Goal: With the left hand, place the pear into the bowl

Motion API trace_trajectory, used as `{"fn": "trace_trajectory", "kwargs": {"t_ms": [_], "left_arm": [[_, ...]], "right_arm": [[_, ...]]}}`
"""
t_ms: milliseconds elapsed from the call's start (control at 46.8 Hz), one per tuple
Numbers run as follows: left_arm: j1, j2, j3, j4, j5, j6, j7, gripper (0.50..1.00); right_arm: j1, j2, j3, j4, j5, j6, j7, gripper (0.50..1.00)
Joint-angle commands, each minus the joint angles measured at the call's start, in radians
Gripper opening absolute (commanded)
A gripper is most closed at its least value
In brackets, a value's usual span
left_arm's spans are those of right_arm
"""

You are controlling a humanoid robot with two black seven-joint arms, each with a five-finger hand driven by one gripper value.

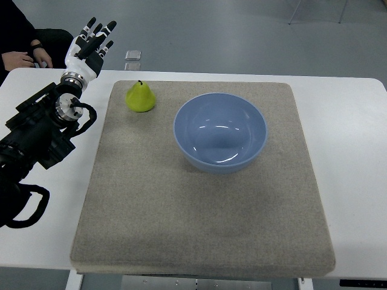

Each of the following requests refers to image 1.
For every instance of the person in black clothes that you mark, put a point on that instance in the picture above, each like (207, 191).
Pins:
(23, 46)

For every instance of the lower floor outlet plate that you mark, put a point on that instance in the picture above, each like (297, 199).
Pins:
(132, 66)

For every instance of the green pear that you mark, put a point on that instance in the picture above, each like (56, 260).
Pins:
(140, 98)

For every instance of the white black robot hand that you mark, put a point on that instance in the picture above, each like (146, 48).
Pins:
(85, 56)

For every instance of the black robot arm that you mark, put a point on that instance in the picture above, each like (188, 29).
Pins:
(40, 132)

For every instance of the blue bowl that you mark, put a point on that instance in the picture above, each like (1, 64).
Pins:
(220, 133)

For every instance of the grey felt mat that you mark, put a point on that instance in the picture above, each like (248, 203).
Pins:
(147, 211)

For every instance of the white table frame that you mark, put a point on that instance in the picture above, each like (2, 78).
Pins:
(79, 281)

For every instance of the metal chair legs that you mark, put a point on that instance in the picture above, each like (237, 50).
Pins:
(330, 11)

